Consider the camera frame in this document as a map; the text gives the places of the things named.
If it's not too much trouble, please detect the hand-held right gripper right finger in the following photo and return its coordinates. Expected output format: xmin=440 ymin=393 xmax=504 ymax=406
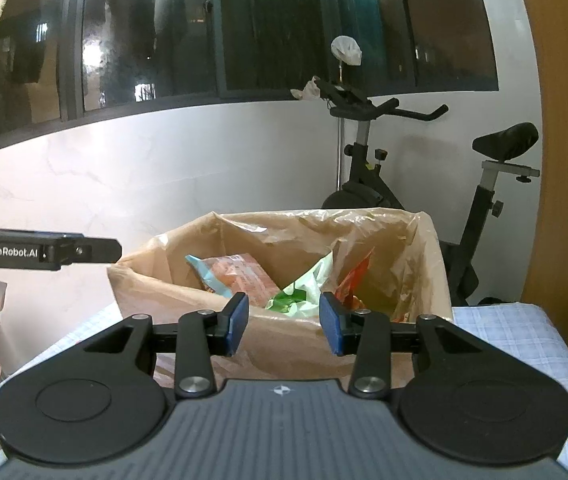
xmin=318 ymin=291 xmax=557 ymax=400

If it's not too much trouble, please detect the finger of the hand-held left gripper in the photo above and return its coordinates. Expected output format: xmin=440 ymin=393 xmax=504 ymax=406
xmin=59 ymin=237 xmax=123 ymax=266

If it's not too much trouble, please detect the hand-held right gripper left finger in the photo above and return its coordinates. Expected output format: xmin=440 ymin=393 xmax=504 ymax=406
xmin=11 ymin=291 xmax=251 ymax=400

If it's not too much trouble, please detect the green white snack packet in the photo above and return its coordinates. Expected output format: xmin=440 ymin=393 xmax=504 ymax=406
xmin=265 ymin=251 xmax=336 ymax=319

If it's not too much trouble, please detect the orange snack packet teal edge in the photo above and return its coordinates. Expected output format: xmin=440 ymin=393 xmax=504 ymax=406
xmin=185 ymin=252 xmax=282 ymax=307

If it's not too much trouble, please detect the bright orange snack packet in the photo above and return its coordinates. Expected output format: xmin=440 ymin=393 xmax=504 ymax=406
xmin=335 ymin=249 xmax=376 ymax=312

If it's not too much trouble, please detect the brown cardboard box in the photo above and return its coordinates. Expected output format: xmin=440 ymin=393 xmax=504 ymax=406
xmin=106 ymin=209 xmax=454 ymax=397

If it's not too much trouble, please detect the black exercise bike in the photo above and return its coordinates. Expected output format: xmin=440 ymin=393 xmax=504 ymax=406
xmin=314 ymin=76 xmax=541 ymax=309

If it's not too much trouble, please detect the checked pale blue tablecloth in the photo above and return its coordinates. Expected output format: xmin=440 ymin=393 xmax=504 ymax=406
xmin=0 ymin=302 xmax=568 ymax=480

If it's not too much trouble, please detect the metal pole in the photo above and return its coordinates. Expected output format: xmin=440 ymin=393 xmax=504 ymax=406
xmin=336 ymin=62 xmax=344 ymax=194

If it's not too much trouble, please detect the crumpled white cloth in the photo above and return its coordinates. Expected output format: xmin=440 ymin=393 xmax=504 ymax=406
xmin=290 ymin=76 xmax=323 ymax=101

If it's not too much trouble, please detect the white bag on pole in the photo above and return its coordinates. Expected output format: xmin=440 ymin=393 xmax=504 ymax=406
xmin=331 ymin=36 xmax=363 ymax=66

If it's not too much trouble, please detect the dark framed window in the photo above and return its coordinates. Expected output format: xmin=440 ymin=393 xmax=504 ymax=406
xmin=0 ymin=0 xmax=500 ymax=162

